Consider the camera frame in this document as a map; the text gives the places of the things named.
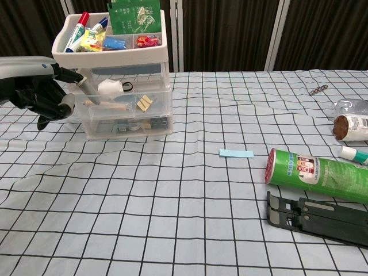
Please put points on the green chips can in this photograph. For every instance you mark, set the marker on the green chips can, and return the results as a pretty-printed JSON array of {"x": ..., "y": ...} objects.
[{"x": 325, "y": 175}]

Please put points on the white tissue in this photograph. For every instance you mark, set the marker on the white tissue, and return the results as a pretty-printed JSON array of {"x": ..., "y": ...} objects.
[{"x": 110, "y": 87}]

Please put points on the checkered light blue tablecloth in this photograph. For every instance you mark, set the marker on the checkered light blue tablecloth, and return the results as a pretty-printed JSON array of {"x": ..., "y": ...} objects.
[{"x": 172, "y": 201}]

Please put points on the white plastic drawer organizer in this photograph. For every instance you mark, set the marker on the white plastic drawer organizer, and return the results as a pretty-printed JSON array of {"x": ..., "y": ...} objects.
[{"x": 115, "y": 56}]

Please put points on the white green glue stick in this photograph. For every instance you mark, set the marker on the white green glue stick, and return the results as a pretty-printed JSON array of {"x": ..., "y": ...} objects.
[{"x": 355, "y": 155}]

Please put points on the clear plastic drawer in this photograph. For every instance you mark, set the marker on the clear plastic drawer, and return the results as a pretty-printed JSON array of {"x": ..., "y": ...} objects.
[
  {"x": 155, "y": 125},
  {"x": 161, "y": 100}
]

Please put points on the white bottle yellow cap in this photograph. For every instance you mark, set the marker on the white bottle yellow cap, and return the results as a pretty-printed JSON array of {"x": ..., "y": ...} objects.
[{"x": 353, "y": 128}]

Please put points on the red capped marker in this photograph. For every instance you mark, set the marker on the red capped marker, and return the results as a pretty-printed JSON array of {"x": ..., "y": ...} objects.
[{"x": 76, "y": 33}]

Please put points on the gold binder clip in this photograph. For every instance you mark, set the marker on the gold binder clip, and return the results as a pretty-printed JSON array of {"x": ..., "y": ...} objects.
[
  {"x": 141, "y": 105},
  {"x": 147, "y": 100}
]

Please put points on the green packet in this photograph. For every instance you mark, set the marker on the green packet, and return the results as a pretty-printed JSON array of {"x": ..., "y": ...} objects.
[{"x": 135, "y": 17}]

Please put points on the blue capped marker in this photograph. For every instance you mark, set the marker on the blue capped marker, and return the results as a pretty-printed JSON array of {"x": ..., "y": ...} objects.
[{"x": 100, "y": 25}]

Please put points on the black folding stand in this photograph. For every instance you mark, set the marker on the black folding stand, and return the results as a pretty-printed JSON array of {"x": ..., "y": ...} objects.
[{"x": 322, "y": 221}]

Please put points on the blue snack packet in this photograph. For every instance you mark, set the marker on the blue snack packet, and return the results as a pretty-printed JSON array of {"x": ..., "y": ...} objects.
[{"x": 115, "y": 43}]

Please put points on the red snack packet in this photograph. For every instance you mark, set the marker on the red snack packet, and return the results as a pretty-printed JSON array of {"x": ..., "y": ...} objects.
[{"x": 148, "y": 40}]

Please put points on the yellow snack packet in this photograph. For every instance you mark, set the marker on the yellow snack packet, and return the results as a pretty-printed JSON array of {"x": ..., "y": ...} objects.
[{"x": 92, "y": 41}]

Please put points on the black folding screen partition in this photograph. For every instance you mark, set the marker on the black folding screen partition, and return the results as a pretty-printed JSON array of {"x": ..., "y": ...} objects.
[{"x": 230, "y": 34}]

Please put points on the light blue paper strip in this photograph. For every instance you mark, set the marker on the light blue paper strip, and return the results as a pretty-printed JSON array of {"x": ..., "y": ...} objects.
[{"x": 236, "y": 153}]

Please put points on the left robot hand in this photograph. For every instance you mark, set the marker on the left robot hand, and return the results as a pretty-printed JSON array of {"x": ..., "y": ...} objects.
[{"x": 28, "y": 83}]

